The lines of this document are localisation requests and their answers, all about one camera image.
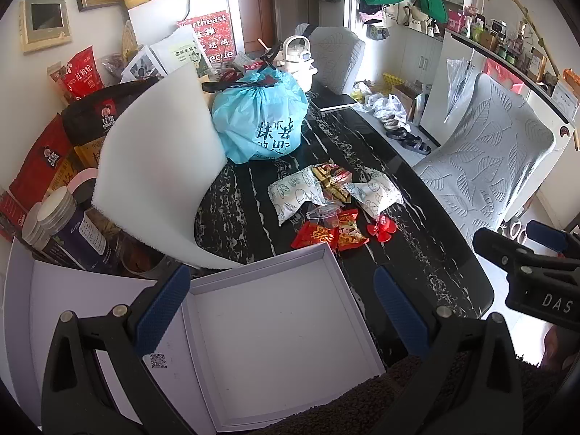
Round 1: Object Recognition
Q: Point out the grey leaf pattern chair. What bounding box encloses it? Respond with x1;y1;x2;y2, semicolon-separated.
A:
297;25;366;97
414;72;556;237

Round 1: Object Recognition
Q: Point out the white lid jar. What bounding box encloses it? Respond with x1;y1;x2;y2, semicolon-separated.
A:
21;204;56;246
38;188;79;233

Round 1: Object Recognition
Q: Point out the light blue plastic bag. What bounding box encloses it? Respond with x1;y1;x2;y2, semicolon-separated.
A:
211;66;310;165

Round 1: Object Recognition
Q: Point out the red goji berry bag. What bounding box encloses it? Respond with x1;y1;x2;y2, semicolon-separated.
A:
60;45;99;101

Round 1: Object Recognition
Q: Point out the red figure print snack packet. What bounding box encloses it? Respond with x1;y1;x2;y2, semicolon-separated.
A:
335;211;370;251

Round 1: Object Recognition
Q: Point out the brown wooden door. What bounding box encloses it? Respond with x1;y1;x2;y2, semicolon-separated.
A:
227;0;278;51

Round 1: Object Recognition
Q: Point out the red gold candy packet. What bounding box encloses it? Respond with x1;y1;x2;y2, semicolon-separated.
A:
291;222;339;251

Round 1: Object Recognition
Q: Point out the black oats bag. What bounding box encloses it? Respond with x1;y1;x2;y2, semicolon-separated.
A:
61;82;159;146

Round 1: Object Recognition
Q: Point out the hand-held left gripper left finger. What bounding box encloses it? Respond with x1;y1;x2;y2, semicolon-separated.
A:
41;264;192;435

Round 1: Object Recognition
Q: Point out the bamboo pole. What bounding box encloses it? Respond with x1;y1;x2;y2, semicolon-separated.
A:
484;0;563;79

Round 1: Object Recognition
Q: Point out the pink lid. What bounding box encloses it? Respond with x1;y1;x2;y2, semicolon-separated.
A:
68;167;99;192

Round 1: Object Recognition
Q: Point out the dark blue can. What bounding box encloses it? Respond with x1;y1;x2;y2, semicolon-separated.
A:
49;211;110;273

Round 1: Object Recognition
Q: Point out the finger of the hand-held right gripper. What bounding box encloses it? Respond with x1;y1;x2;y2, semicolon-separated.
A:
526;220;580;255
472;228;580;284

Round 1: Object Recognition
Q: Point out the clear folded umbrella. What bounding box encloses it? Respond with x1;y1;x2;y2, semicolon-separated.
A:
444;50;477;124

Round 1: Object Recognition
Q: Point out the brown fleece garment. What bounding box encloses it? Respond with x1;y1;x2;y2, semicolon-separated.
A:
258;353;563;435

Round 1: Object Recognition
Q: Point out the black sandal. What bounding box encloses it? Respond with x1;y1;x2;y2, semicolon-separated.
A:
399;135;432;156

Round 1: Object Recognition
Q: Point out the white cabinet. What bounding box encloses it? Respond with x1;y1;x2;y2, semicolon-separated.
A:
390;22;446;88

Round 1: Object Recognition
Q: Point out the white printed bread packet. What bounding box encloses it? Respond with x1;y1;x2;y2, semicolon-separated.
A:
343;169;404;223
267;167;337;227

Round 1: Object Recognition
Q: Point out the white foam sheet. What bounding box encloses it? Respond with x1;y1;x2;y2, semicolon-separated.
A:
91;72;243;270

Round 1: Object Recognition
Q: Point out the red poster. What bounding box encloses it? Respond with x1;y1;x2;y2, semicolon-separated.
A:
178;10;235;67

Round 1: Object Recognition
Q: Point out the pale green leaflet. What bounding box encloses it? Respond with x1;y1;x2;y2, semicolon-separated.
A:
149;25;203;79

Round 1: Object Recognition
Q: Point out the wall intercom panel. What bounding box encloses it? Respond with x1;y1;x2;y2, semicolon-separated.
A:
19;0;73;54

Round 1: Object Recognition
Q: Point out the photo print paper sheet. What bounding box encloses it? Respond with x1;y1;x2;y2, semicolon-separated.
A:
121;45;166;83

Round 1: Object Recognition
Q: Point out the red oats bag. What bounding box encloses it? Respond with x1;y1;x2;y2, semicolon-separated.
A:
9;115;74;206

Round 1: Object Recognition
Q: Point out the lavender gift box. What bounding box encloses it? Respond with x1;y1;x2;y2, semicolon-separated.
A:
2;236;387;433

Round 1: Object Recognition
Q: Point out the clear plastic wrapper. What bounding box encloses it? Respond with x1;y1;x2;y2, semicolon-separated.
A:
306;204;346;230

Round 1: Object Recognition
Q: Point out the orange snack bag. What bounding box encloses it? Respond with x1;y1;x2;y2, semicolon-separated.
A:
58;140;106;183

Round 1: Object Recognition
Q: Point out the white counter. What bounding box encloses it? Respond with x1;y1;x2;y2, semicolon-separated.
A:
419;32;577;151

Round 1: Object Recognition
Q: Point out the cardboard box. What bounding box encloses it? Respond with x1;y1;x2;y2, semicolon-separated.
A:
391;84;425;121

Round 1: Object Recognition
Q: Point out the red plastic flower clip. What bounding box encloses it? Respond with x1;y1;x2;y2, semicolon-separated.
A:
366;215;396;244

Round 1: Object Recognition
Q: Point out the white plastic bag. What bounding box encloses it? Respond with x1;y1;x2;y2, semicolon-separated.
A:
365;93;409;124

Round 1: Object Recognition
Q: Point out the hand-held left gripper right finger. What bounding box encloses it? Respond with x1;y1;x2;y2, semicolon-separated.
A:
373;264;542;435

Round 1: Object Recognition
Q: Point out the green cereal snack packet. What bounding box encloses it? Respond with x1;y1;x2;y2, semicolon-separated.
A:
310;165;359;203

